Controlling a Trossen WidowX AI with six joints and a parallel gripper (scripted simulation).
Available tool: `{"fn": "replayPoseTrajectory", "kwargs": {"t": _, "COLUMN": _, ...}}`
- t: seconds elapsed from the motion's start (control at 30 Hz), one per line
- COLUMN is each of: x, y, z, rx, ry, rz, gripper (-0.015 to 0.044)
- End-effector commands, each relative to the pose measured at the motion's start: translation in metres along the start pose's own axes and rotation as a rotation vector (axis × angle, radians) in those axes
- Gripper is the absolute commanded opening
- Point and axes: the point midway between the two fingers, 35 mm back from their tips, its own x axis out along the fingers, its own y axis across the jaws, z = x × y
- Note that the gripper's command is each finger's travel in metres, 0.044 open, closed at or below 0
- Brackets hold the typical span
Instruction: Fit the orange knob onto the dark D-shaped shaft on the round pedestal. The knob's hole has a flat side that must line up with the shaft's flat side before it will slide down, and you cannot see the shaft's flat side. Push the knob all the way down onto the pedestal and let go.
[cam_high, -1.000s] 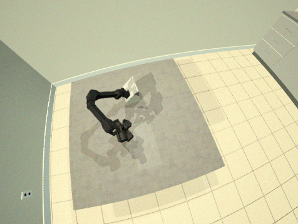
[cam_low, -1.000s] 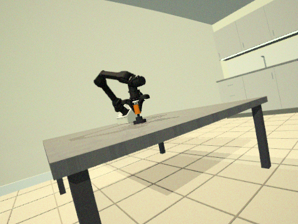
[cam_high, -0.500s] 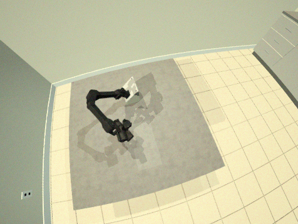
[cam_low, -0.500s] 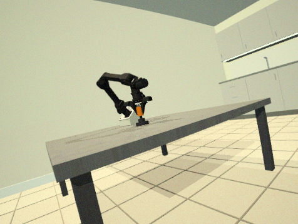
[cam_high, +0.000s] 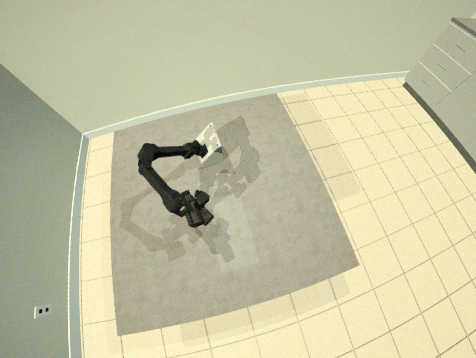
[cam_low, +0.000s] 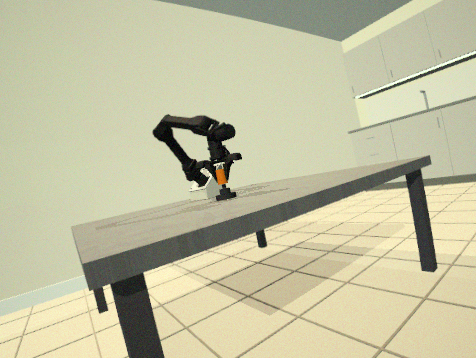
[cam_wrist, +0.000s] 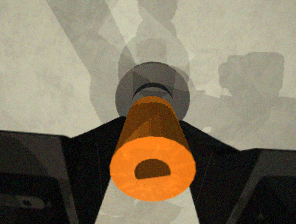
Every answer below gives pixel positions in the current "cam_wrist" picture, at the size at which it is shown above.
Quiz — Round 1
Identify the orange knob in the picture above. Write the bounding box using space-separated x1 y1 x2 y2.
110 96 196 202

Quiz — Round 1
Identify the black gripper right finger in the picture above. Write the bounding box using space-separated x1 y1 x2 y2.
179 120 296 224

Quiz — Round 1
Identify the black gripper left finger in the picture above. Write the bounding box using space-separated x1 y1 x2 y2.
0 116 126 224

